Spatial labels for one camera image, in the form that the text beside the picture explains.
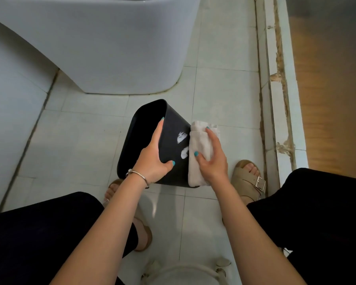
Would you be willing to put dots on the person's left forearm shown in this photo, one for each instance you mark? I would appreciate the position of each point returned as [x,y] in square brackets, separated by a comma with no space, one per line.
[106,234]

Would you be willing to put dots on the white toilet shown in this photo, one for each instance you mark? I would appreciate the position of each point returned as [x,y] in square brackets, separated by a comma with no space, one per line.
[106,41]

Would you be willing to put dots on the person's right beige sandal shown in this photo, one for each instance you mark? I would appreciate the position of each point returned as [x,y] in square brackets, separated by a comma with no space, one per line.
[246,181]

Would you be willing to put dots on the white door threshold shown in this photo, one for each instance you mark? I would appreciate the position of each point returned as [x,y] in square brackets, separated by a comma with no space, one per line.
[274,115]

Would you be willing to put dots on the person's right forearm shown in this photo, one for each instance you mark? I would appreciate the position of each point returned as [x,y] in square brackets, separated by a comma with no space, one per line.
[249,237]

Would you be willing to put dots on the person's left hand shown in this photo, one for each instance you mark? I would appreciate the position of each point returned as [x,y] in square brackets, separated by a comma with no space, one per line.
[151,163]

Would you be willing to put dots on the person's black trousers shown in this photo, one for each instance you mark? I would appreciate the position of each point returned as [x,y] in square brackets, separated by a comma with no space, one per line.
[32,234]

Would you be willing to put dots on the white cleaning cloth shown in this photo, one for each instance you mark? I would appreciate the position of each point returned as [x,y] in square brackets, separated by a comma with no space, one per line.
[197,139]

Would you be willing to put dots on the person's beige sandal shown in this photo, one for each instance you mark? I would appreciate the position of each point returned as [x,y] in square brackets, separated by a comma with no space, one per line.
[246,181]
[142,234]

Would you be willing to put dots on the person's left beige sandal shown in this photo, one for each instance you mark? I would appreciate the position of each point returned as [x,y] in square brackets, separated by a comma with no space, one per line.
[142,234]

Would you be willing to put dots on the person's right hand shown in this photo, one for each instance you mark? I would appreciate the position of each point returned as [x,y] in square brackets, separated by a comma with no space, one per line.
[216,169]

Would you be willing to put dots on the black plastic waste bin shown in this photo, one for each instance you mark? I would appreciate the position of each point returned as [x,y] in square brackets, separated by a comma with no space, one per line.
[142,130]

